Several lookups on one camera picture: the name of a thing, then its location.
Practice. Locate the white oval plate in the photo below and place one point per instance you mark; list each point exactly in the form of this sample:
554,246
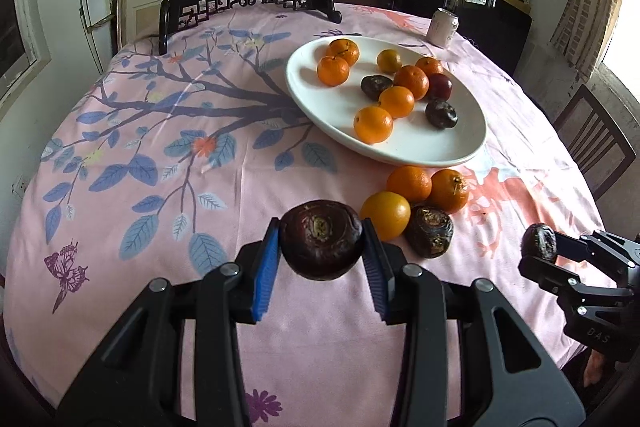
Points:
320,107

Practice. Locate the small yellowish mandarin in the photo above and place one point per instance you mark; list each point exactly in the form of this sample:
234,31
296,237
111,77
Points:
389,61

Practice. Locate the black flat screen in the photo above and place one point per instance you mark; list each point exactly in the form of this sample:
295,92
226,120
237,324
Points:
490,37

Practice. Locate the white wall outlet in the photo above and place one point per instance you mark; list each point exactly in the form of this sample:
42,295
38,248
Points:
18,185

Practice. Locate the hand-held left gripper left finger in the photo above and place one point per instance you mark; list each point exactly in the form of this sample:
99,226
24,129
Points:
265,272

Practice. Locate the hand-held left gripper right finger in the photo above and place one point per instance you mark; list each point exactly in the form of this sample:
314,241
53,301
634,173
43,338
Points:
375,267

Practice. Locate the dark wooden slatted chair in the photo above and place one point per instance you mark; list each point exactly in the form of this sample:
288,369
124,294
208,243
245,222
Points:
570,104

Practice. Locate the person's right hand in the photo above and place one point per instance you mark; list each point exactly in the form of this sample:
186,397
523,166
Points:
595,369

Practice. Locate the smooth red-purple passion fruit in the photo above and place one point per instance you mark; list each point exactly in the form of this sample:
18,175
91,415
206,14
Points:
441,87

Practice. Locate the dark wrinkled passion fruit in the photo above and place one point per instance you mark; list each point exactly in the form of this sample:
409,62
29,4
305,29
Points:
540,242
441,113
320,239
376,87
428,231

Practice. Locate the pink floral tablecloth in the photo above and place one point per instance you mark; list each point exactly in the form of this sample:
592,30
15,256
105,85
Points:
300,187

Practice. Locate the white window frame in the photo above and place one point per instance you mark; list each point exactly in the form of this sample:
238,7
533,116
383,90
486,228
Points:
37,17

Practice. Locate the white drink can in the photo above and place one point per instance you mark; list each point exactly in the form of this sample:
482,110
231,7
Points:
442,29

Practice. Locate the yellowish orange mandarin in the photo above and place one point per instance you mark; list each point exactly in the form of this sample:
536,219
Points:
385,215

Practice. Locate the beige framed board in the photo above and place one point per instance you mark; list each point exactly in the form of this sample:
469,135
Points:
137,14

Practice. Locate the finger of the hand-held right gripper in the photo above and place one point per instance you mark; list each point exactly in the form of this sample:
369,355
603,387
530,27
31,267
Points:
550,279
575,247

